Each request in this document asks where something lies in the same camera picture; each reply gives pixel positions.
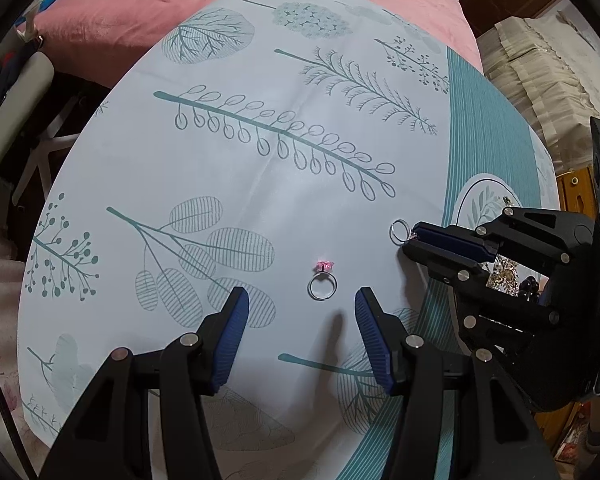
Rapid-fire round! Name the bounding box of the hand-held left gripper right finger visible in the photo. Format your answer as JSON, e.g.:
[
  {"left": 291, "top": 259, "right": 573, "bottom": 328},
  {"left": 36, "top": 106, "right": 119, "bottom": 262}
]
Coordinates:
[{"left": 354, "top": 286, "right": 561, "bottom": 480}]

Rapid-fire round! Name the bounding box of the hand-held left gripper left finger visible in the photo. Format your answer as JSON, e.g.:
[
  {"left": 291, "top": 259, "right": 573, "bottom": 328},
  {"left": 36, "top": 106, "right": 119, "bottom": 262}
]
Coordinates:
[{"left": 37, "top": 286, "right": 251, "bottom": 480}]

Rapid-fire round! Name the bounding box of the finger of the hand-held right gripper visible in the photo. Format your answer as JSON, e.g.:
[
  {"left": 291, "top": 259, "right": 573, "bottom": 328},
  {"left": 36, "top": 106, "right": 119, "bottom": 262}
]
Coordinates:
[
  {"left": 414, "top": 206, "right": 598, "bottom": 267},
  {"left": 402, "top": 237, "right": 565, "bottom": 333}
]

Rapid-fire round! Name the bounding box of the silver ring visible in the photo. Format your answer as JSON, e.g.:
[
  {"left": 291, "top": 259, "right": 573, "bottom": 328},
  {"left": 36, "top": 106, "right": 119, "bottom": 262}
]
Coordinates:
[{"left": 389, "top": 218, "right": 412, "bottom": 246}]

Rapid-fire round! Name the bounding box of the pink stone ring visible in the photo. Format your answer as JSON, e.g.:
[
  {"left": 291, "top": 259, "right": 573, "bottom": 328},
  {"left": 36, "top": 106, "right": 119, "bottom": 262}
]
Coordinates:
[{"left": 307, "top": 260, "right": 337, "bottom": 301}]

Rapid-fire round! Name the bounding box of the leaf printed tablecloth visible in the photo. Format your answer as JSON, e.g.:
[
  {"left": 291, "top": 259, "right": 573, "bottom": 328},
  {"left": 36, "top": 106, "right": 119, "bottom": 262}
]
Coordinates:
[{"left": 17, "top": 0, "right": 561, "bottom": 480}]

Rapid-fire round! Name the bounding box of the wooden desk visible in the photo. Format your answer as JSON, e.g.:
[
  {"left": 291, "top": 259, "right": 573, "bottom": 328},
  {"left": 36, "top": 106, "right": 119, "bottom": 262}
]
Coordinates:
[{"left": 555, "top": 165, "right": 597, "bottom": 221}]

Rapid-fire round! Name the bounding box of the cream lace cover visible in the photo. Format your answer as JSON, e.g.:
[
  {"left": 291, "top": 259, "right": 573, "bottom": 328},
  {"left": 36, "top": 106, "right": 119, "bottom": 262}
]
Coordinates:
[{"left": 480, "top": 7, "right": 600, "bottom": 171}]

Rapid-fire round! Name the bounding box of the white chair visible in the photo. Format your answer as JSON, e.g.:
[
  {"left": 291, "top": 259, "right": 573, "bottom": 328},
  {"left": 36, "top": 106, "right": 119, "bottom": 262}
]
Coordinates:
[{"left": 0, "top": 25, "right": 81, "bottom": 221}]

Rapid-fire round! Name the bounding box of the pink bed blanket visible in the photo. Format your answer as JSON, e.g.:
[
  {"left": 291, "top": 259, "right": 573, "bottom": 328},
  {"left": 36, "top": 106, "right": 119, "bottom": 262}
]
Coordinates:
[{"left": 32, "top": 0, "right": 483, "bottom": 96}]

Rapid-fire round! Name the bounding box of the gold leaf necklace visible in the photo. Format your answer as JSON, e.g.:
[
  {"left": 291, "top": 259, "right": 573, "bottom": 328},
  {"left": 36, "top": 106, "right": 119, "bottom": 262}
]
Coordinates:
[{"left": 486, "top": 255, "right": 521, "bottom": 293}]

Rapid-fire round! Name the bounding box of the black bead bracelet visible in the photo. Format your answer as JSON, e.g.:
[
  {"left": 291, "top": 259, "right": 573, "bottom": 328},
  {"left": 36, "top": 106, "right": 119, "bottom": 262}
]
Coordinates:
[{"left": 517, "top": 277, "right": 543, "bottom": 303}]

